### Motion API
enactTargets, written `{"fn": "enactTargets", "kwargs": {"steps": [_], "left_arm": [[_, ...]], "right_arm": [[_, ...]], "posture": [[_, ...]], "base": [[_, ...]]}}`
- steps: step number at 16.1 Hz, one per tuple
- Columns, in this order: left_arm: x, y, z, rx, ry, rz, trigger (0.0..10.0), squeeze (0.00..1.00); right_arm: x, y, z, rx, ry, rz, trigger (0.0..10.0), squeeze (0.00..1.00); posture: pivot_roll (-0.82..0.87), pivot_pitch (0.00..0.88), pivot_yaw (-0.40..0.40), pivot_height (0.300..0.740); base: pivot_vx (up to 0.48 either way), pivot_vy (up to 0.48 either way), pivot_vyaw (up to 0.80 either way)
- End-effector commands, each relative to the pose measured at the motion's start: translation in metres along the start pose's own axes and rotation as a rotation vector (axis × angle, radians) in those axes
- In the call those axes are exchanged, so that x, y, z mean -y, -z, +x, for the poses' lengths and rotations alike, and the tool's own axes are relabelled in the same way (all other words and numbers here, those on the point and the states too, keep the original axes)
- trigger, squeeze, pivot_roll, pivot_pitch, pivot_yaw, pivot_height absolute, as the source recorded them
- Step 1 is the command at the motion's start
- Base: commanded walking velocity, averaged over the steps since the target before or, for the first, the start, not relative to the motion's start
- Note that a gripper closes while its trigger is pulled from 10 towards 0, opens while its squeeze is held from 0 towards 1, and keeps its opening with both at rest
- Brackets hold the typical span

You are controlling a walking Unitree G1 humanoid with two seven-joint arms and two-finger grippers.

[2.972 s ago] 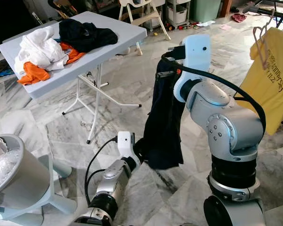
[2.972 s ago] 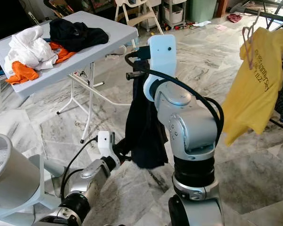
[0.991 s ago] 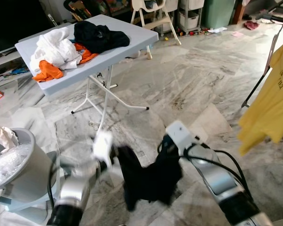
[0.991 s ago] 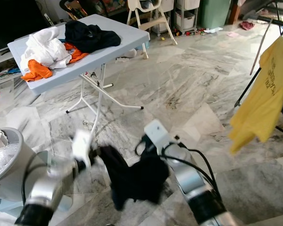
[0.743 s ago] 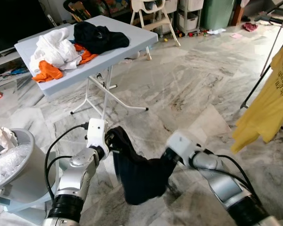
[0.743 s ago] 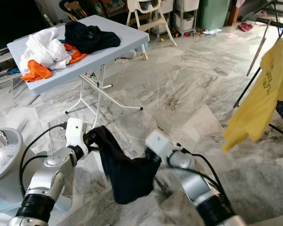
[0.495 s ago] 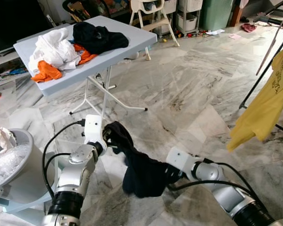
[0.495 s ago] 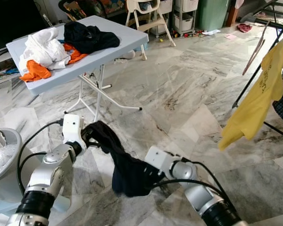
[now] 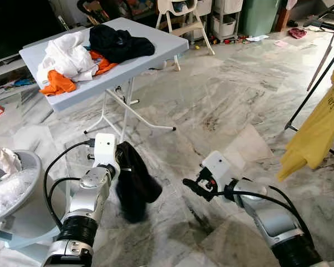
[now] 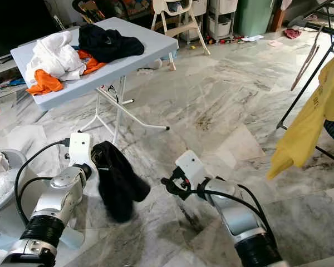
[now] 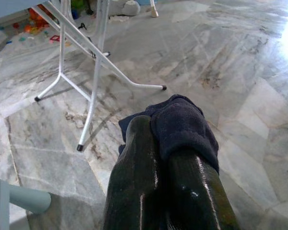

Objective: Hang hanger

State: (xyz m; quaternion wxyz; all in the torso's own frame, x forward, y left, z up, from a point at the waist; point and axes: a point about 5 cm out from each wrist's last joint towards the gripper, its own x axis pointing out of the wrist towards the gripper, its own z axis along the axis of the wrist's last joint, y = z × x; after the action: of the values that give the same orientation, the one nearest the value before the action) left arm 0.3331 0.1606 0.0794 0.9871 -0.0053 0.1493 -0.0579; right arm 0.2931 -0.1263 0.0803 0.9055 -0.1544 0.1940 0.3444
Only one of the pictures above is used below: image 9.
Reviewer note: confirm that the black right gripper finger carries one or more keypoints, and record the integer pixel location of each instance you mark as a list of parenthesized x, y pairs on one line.
[(202, 172), (193, 184)]

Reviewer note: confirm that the dark navy garment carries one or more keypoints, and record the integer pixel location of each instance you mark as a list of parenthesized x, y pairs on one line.
[(136, 183), (122, 44)]

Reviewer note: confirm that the white shirt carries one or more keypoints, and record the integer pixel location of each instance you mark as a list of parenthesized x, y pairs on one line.
[(4, 158)]

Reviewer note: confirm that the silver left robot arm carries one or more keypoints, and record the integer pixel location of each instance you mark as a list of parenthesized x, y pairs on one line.
[(83, 206)]

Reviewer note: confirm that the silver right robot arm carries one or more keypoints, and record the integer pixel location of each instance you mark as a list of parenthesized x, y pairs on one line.
[(273, 217)]

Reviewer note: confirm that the yellow printed T-shirt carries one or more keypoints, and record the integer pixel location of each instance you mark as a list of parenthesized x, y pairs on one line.
[(314, 133)]

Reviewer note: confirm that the black metal drying rack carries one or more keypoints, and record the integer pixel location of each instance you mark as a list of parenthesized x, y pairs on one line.
[(306, 100)]

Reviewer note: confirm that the grey folding table white legs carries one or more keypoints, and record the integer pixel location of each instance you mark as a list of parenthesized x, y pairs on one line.
[(156, 47)]

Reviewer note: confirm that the white paper sheet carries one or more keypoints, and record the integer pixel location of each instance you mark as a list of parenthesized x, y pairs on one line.
[(257, 38)]

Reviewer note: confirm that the pink paper sheet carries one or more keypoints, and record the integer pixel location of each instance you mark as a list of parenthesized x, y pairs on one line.
[(281, 43)]

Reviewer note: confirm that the white baby high chair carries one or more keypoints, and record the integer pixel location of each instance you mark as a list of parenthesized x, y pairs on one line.
[(181, 22)]

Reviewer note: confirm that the grey drawer storage rack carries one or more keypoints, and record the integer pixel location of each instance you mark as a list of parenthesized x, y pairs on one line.
[(225, 22)]

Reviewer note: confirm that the green laundry bin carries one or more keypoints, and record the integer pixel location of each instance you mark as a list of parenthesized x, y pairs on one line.
[(260, 16)]

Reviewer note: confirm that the red cloth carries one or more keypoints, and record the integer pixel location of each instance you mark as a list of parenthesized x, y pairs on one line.
[(298, 33)]

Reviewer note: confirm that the orange garment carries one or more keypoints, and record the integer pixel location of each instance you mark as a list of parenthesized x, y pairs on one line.
[(55, 86)]

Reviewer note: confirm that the white crumpled garment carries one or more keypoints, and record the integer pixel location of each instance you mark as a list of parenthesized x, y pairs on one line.
[(67, 58)]

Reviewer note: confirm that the grey round laundry basket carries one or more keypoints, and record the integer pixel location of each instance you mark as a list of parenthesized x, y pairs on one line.
[(19, 220)]

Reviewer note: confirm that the clear crumpled plastic wrap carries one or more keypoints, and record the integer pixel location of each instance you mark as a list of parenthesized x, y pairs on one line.
[(8, 192)]

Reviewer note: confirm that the black baby stroller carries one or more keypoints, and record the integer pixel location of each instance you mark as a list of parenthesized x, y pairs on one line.
[(94, 11)]

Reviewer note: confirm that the black flat television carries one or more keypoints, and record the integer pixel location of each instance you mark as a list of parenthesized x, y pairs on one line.
[(22, 25)]

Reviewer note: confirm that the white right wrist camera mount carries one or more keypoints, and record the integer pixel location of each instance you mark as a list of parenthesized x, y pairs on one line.
[(218, 167)]

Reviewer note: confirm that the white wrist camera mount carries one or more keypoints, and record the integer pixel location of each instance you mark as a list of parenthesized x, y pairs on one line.
[(218, 167), (104, 149)]

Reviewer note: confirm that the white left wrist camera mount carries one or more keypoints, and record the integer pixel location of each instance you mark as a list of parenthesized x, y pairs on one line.
[(104, 149)]

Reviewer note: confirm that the brown wooden post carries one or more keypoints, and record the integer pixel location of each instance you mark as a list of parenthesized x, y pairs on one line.
[(284, 14)]

